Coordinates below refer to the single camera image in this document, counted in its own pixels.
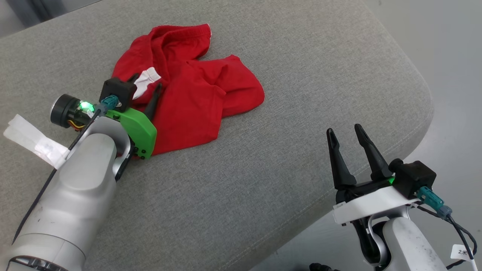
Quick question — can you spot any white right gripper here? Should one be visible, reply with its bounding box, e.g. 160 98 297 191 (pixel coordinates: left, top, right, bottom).
326 123 419 264

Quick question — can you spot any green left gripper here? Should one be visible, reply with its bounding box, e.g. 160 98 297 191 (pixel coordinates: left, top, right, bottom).
105 73 163 160

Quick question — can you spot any plain red garment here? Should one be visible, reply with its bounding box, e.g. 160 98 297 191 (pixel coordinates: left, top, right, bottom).
111 24 265 156

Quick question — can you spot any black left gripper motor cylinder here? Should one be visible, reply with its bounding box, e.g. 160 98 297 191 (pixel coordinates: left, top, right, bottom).
50 94 95 131

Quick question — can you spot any grey fabric sofa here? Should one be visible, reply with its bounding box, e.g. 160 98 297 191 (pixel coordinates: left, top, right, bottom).
0 0 435 271

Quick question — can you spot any white tape strip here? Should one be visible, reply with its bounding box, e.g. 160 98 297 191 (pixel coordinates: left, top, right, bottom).
3 114 70 170

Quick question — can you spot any black left cable teal plug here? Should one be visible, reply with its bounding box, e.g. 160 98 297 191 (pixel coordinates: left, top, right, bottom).
11 95 121 245

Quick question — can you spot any small white cable label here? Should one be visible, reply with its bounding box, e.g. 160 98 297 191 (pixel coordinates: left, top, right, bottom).
450 244 476 261

